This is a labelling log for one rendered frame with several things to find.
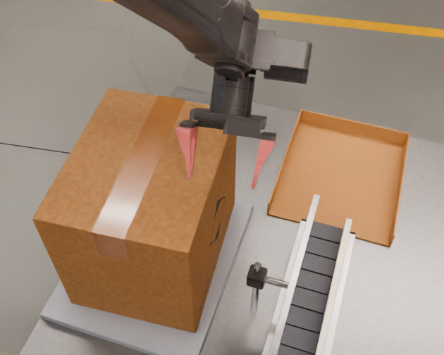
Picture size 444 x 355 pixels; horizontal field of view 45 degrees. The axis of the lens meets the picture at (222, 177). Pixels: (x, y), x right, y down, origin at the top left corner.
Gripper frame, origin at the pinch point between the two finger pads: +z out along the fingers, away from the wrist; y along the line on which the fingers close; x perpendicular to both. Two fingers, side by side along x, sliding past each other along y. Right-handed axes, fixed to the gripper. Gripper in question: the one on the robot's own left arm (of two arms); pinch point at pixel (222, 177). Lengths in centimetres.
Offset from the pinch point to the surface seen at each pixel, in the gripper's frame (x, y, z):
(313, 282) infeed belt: 20.2, 17.2, 21.0
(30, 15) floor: 227, -142, -31
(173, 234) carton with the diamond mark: -2.1, -5.7, 8.8
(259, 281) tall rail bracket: 9.8, 7.2, 18.4
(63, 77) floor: 189, -104, -1
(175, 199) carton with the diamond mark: 2.7, -6.7, 4.9
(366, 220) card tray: 37.9, 27.7, 12.3
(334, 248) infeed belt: 26.3, 20.6, 16.1
